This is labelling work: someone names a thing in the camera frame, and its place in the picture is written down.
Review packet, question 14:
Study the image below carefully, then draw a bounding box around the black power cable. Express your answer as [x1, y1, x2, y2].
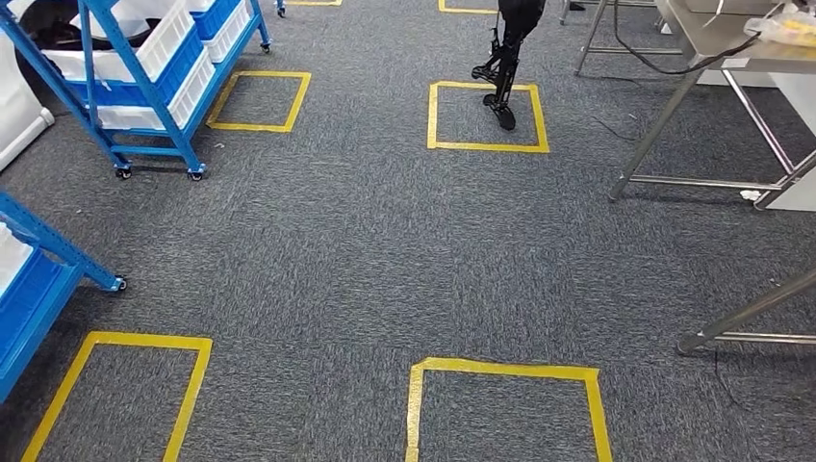
[611, 0, 763, 76]

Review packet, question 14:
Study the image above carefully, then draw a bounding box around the black humanoid robot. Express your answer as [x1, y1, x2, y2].
[472, 0, 548, 132]

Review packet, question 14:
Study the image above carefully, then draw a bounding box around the clear bag with yellow items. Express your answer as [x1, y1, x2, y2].
[742, 3, 816, 49]

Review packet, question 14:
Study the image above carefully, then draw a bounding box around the steel table frame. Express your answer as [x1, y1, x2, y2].
[559, 0, 686, 76]
[676, 268, 816, 356]

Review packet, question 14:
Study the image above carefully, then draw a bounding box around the black curved plastic part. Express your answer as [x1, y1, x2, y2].
[76, 28, 161, 52]

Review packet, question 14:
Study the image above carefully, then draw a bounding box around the yellow floor tape square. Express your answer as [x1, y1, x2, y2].
[22, 331, 214, 462]

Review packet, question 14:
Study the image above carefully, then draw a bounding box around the white car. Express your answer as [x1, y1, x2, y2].
[0, 6, 84, 173]

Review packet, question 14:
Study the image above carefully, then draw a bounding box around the steel workbench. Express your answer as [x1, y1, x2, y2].
[608, 0, 816, 212]

